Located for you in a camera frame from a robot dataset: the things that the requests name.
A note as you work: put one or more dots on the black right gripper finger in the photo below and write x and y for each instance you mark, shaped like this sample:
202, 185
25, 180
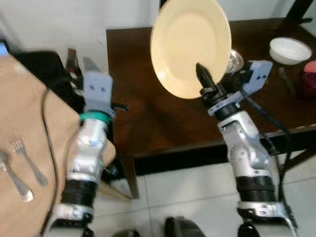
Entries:
205, 76
120, 106

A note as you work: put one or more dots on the cream round plate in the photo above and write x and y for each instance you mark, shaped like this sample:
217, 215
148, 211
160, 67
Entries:
190, 47

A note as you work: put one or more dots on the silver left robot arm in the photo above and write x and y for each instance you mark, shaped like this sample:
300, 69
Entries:
89, 158

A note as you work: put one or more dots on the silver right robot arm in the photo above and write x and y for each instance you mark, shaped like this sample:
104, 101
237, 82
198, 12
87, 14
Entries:
247, 158

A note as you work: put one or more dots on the stainless steel bowl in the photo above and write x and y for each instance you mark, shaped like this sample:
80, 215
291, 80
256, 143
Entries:
236, 60

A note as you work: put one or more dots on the silver metal fork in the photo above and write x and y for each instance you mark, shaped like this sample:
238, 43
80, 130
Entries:
27, 158
286, 81

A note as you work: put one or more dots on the white ceramic bowl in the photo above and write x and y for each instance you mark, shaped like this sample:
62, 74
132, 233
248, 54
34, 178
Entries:
290, 49

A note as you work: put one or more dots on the black bag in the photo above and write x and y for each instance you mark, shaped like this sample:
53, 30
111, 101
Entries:
42, 66

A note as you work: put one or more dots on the purple plastic cup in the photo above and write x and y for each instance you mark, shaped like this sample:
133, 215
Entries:
310, 84

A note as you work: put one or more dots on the pink plastic plate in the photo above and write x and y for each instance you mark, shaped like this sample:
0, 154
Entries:
311, 66

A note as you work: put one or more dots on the silver metal spoon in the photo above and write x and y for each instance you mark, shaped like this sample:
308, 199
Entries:
15, 180

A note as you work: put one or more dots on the dark robot right leg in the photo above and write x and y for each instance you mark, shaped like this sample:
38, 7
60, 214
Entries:
182, 227

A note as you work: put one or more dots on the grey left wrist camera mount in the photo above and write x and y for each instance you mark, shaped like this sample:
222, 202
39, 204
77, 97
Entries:
98, 94

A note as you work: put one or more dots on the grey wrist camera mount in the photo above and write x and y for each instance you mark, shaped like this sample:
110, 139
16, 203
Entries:
98, 94
257, 76

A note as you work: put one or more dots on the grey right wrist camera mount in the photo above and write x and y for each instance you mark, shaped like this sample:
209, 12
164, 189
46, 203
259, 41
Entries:
257, 76

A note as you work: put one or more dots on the black metal post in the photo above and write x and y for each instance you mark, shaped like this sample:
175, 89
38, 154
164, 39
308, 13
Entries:
300, 10

